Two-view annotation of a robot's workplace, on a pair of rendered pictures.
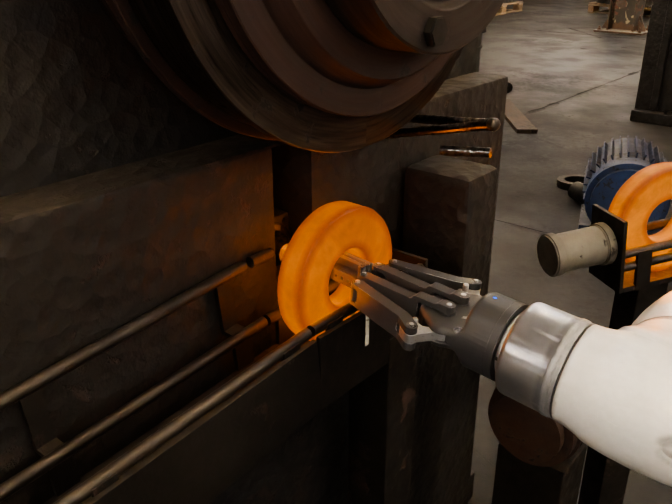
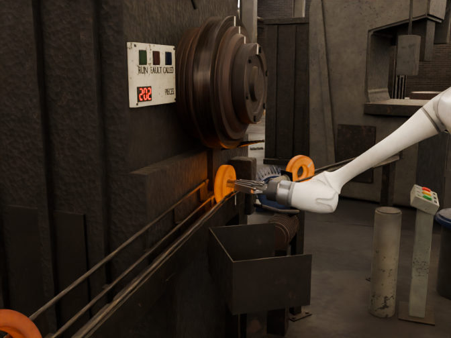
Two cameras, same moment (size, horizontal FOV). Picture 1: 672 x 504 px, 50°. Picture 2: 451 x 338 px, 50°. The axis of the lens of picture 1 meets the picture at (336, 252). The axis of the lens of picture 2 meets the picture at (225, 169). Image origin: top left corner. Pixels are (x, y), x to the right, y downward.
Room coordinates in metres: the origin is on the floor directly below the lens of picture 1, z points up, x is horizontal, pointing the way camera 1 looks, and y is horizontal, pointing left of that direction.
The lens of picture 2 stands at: (-0.99, 0.59, 1.17)
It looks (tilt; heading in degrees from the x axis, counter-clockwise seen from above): 12 degrees down; 340
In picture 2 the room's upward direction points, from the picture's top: straight up
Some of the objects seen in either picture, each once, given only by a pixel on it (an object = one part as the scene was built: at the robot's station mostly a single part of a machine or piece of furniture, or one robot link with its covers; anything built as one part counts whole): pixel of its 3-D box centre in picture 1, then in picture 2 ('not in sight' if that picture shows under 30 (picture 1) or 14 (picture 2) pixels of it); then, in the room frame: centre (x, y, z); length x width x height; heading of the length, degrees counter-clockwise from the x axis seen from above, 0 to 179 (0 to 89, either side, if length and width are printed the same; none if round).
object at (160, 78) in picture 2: not in sight; (154, 74); (0.50, 0.30, 1.15); 0.26 x 0.02 x 0.18; 140
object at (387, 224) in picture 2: not in sight; (384, 261); (0.81, -0.86, 0.26); 0.12 x 0.12 x 0.52
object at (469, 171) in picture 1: (444, 250); (242, 185); (0.88, -0.14, 0.68); 0.11 x 0.08 x 0.24; 50
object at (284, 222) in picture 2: (543, 502); (279, 271); (0.86, -0.32, 0.27); 0.22 x 0.13 x 0.53; 140
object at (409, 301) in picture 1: (402, 302); (247, 187); (0.62, -0.07, 0.74); 0.11 x 0.01 x 0.04; 52
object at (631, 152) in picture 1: (625, 184); (272, 187); (2.68, -1.13, 0.17); 0.57 x 0.31 x 0.34; 160
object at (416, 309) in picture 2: not in sight; (421, 253); (0.74, -1.00, 0.31); 0.24 x 0.16 x 0.62; 140
